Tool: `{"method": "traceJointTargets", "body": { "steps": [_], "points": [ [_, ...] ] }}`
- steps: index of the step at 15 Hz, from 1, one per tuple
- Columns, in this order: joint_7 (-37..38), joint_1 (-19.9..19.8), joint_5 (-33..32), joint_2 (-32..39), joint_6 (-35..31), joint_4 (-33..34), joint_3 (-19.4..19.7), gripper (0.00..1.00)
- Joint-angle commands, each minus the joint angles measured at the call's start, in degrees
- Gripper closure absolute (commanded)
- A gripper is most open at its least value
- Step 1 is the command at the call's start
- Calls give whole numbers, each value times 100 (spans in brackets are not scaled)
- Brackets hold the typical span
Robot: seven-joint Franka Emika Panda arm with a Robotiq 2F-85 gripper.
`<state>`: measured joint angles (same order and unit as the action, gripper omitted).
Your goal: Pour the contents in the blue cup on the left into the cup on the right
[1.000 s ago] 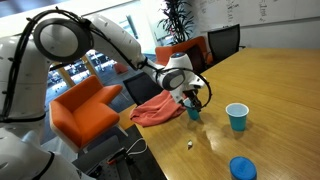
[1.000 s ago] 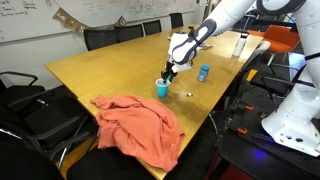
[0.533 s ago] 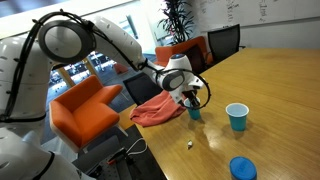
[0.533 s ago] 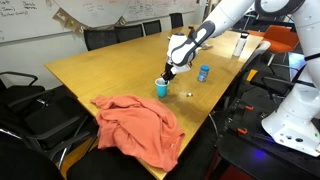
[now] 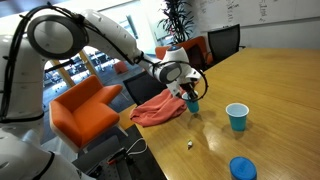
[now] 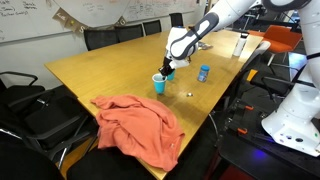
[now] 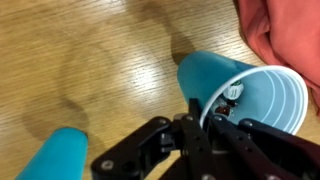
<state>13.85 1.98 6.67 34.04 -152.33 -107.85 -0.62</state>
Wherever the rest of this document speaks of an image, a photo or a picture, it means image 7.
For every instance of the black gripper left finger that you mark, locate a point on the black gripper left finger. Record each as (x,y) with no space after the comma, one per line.
(139,153)

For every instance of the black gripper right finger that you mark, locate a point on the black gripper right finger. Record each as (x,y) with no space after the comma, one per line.
(268,153)

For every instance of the candies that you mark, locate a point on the candies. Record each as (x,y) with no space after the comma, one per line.
(227,101)

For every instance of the blue plastic cup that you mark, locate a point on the blue plastic cup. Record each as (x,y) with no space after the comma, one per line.
(273,94)
(61,157)

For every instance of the orange cloth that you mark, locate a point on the orange cloth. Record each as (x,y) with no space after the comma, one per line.
(287,33)

